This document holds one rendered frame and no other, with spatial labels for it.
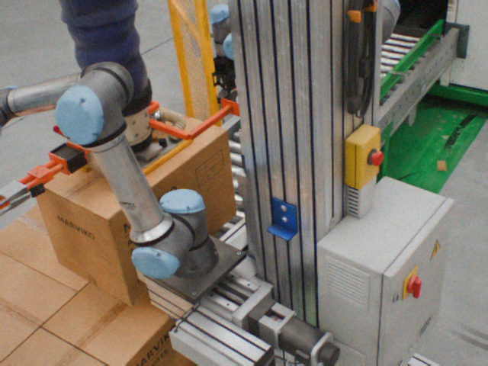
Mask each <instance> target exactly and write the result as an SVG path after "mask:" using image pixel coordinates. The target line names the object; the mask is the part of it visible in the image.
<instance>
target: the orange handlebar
mask: <svg viewBox="0 0 488 366"><path fill-rule="evenodd" d="M158 108H159V102H158V101H156V100H152V101H151V103H150V104H149V106H148V107H147V110H148V114H151V113H152V112H154V111H155V110H157V109H158ZM232 111H233V106H232V105H229V104H228V105H227V106H226V107H224V108H223V109H222V110H220V111H218V112H217V113H215V115H213V116H212V117H210V118H208V119H207V120H206V121H205V122H203V123H202V124H200V125H199V126H197V127H195V128H194V129H193V130H192V131H189V132H186V131H183V130H180V129H178V128H175V127H172V126H169V125H167V124H164V123H161V122H158V121H157V120H153V119H149V126H150V127H152V128H155V129H157V130H161V131H162V132H165V133H168V134H171V135H173V136H176V137H179V138H181V139H183V140H193V139H194V138H196V137H197V136H199V135H200V134H202V133H203V132H204V131H205V130H207V129H208V128H210V127H212V126H213V125H214V124H215V123H217V122H218V121H219V120H221V119H222V118H224V117H225V116H226V115H228V114H229V113H231V112H232ZM55 166H56V167H55ZM64 169H65V168H64V166H63V164H58V165H56V162H55V161H54V160H51V161H50V162H48V163H47V164H45V165H43V166H42V165H39V166H38V167H36V168H34V169H32V170H30V171H29V172H28V174H29V175H27V176H25V177H24V178H22V179H21V180H19V181H18V182H20V183H22V184H23V185H25V186H27V189H28V191H29V188H32V187H33V186H35V185H38V184H40V183H42V182H43V184H44V185H45V184H46V183H48V182H49V181H51V180H53V179H54V175H56V174H58V173H59V172H61V171H62V170H64ZM29 182H30V183H29ZM28 183H29V184H28ZM9 204H10V202H9V201H7V202H6V203H4V204H3V205H2V206H0V210H1V209H3V208H5V207H7V206H8V205H9Z"/></svg>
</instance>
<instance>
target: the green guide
mask: <svg viewBox="0 0 488 366"><path fill-rule="evenodd" d="M443 21H444V20H443V19H439V20H438V21H437V22H436V23H435V24H434V25H433V26H432V27H431V28H430V29H429V30H428V31H427V32H426V33H425V35H424V36H423V37H422V38H421V39H420V40H419V41H418V42H417V43H416V44H415V45H414V46H413V47H412V48H411V49H410V50H409V51H408V52H407V54H406V55H405V56H404V57H403V58H402V59H401V60H400V61H399V62H398V63H397V64H396V65H395V66H394V67H393V68H392V69H391V70H390V71H389V72H388V73H387V74H386V75H385V76H384V77H383V78H382V79H381V80H380V94H379V100H380V99H382V98H383V96H384V95H385V94H386V93H388V91H389V90H391V89H392V87H393V86H394V85H395V84H396V83H397V81H398V80H399V79H400V77H401V76H404V77H405V84H406V83H407V79H408V76H407V74H406V73H405V72H406V71H407V70H408V68H409V67H410V66H411V65H412V64H413V63H414V62H415V61H416V60H417V59H418V58H419V57H420V56H421V55H422V54H423V53H424V52H425V50H426V49H427V48H428V47H429V46H430V45H431V44H432V43H433V41H434V40H435V39H436V38H437V37H440V44H441V43H442V34H441V33H442V31H443V30H442V22H443Z"/></svg>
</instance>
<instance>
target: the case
mask: <svg viewBox="0 0 488 366"><path fill-rule="evenodd" d="M178 114H180V113H178ZM180 115H181V116H182V117H183V118H184V119H185V121H186V124H185V128H184V131H186V132H189V131H192V130H193V129H194V128H195V127H197V126H199V125H200V124H202V123H203V121H201V120H198V119H195V118H193V117H188V116H185V115H183V114H180ZM104 178H105V176H104V175H101V174H100V173H97V172H96V171H95V170H94V169H93V170H91V171H90V172H89V173H86V172H83V171H81V170H78V171H77V172H75V173H73V174H71V173H70V175H66V174H64V173H62V172H59V173H58V174H56V175H54V179H53V180H51V181H49V182H48V183H46V184H45V185H44V187H45V189H46V192H45V193H43V194H41V195H39V196H37V197H35V198H36V199H37V203H38V206H39V208H40V212H41V214H42V217H43V221H44V223H45V225H46V228H47V232H48V234H49V236H50V240H51V243H52V245H53V248H54V251H55V253H56V257H57V260H58V262H59V263H60V264H61V265H63V266H65V267H66V268H68V269H69V270H71V271H73V272H75V273H76V274H78V275H80V276H81V278H84V279H85V280H86V281H88V282H90V283H92V284H93V285H95V286H96V287H99V288H101V289H102V290H103V291H105V292H107V293H109V294H110V295H112V296H113V297H116V298H117V299H118V300H120V301H122V302H124V303H125V304H127V305H128V306H130V307H131V306H133V305H134V304H135V303H136V302H137V301H138V300H139V299H141V298H142V297H143V296H144V295H145V294H146V293H148V291H147V288H146V283H144V282H142V281H141V280H139V279H138V276H137V272H136V268H135V266H134V265H133V263H132V260H131V257H132V253H133V251H134V250H135V245H134V244H133V241H132V239H131V238H130V231H131V229H132V226H131V225H130V223H129V221H128V219H127V217H126V215H125V213H124V212H123V210H122V208H121V206H120V204H119V202H118V200H117V199H116V197H115V195H114V192H113V191H112V189H111V187H110V185H109V184H108V183H107V182H106V181H105V179H104ZM146 180H147V181H148V183H149V186H150V187H151V189H152V192H153V193H154V195H155V197H156V200H157V201H158V203H159V202H160V199H161V197H162V196H163V195H164V194H166V193H168V192H170V191H175V190H179V189H188V190H192V191H196V192H197V193H199V194H200V195H201V196H202V198H203V201H204V204H205V213H206V218H207V226H208V231H209V234H210V235H213V234H215V232H216V231H218V229H220V228H221V227H222V226H223V225H224V224H225V223H227V222H228V221H229V220H230V219H231V218H232V217H234V216H235V215H236V200H235V193H234V186H233V173H232V166H231V159H230V145H229V138H228V131H227V130H226V129H223V128H221V127H218V126H215V125H213V126H212V127H210V128H208V129H207V130H205V131H204V132H203V133H202V134H200V135H199V136H197V137H196V138H194V139H193V143H190V144H189V145H187V146H186V147H185V148H184V149H183V150H182V151H180V152H179V153H177V154H176V155H175V156H173V157H172V158H170V159H169V160H168V161H166V162H165V163H163V164H162V165H160V167H158V168H157V169H155V170H154V171H152V172H151V173H149V174H148V175H147V176H146Z"/></svg>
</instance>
